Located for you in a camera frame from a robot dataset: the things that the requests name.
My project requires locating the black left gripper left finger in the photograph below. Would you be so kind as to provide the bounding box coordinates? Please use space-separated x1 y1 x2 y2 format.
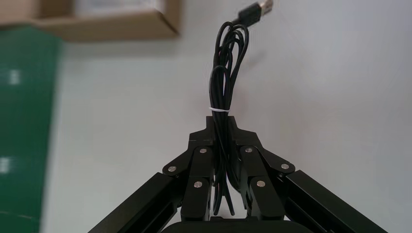
162 116 215 222

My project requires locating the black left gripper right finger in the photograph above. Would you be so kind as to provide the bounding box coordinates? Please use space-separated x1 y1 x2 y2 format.
225 116 296 222

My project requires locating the black mouse with USB cable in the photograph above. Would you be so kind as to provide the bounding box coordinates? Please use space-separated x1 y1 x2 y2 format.
208 0 274 216

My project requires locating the brown cardboard storage box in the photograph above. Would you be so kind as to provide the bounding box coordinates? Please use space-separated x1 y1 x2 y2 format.
0 0 181 42

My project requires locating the white printed instruction sheet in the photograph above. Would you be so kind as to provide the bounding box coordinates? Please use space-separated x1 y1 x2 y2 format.
74 0 162 14

